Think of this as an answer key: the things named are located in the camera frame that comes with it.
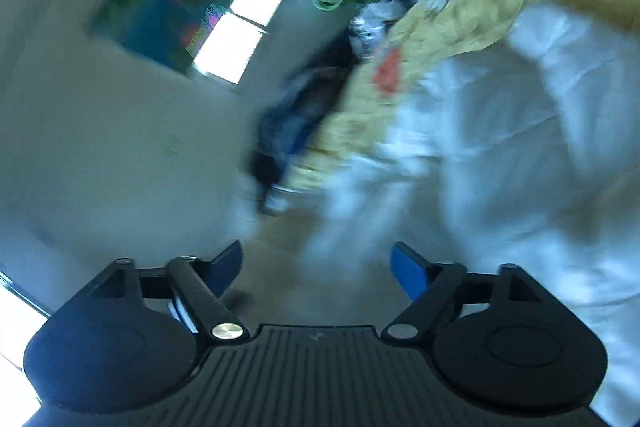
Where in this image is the white puffer jacket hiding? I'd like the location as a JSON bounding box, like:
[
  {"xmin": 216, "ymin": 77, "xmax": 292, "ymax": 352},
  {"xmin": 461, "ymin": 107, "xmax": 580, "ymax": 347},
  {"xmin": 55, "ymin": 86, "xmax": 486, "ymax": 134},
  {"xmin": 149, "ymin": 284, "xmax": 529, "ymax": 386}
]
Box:
[{"xmin": 309, "ymin": 3, "xmax": 639, "ymax": 426}]

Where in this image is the dark folded clothes pile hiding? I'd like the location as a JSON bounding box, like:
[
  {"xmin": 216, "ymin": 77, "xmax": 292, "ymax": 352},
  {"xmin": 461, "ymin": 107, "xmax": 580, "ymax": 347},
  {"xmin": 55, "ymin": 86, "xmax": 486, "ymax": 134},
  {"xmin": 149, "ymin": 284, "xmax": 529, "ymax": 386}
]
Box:
[{"xmin": 247, "ymin": 30, "xmax": 359, "ymax": 215}]

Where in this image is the window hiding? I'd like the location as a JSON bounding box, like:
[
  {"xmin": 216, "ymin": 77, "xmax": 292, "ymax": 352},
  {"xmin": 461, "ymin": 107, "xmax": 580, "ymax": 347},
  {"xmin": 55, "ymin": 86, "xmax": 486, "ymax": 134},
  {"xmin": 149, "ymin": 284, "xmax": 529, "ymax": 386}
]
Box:
[{"xmin": 193, "ymin": 0, "xmax": 283, "ymax": 84}]

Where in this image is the silver plastic bag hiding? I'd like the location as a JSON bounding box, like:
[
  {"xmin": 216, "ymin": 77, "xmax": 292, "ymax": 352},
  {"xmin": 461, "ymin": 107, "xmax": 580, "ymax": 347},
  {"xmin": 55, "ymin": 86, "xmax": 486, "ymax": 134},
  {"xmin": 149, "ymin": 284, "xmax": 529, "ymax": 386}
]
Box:
[{"xmin": 348, "ymin": 0, "xmax": 407, "ymax": 60}]

